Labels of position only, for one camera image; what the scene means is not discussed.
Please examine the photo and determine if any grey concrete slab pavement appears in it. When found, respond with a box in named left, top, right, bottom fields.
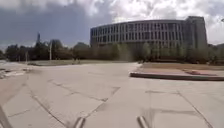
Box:
left=0, top=61, right=224, bottom=128

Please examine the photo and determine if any grass strip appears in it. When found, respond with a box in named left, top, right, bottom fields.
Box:
left=28, top=59, right=134, bottom=67

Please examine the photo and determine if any row of green trees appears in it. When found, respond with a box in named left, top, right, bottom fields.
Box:
left=0, top=39, right=224, bottom=65

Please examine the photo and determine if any curved grey multi-storey building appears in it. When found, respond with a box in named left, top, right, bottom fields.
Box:
left=89, top=15, right=209, bottom=56

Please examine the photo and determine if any grass and bare earth bed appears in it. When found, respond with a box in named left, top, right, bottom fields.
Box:
left=133, top=62, right=224, bottom=78

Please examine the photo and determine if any dark concrete kerb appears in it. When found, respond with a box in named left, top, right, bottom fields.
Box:
left=129, top=71, right=224, bottom=82

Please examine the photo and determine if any pale pole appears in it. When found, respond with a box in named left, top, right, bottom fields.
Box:
left=48, top=42, right=53, bottom=62

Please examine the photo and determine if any robot's own part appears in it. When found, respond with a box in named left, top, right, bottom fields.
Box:
left=137, top=115, right=151, bottom=128
left=73, top=116, right=86, bottom=128

